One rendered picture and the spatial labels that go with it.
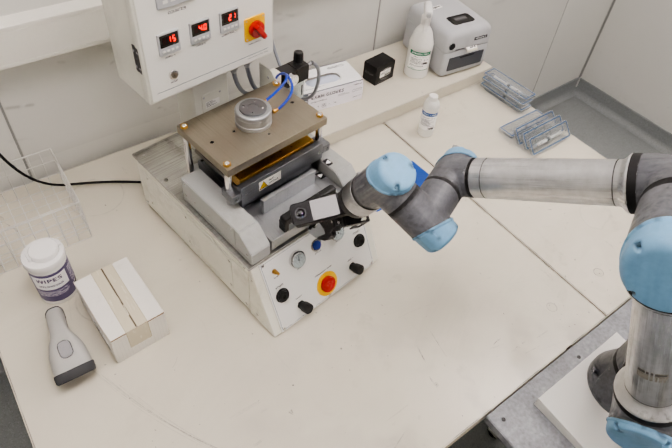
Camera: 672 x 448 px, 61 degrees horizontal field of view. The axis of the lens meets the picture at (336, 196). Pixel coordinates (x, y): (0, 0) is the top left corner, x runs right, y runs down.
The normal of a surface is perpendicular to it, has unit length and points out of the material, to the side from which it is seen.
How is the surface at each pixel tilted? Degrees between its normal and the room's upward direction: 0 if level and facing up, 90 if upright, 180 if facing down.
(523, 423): 0
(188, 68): 90
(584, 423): 4
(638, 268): 86
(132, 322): 3
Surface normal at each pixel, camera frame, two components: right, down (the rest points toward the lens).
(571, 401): 0.09, -0.64
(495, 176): -0.62, -0.11
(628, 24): -0.81, 0.38
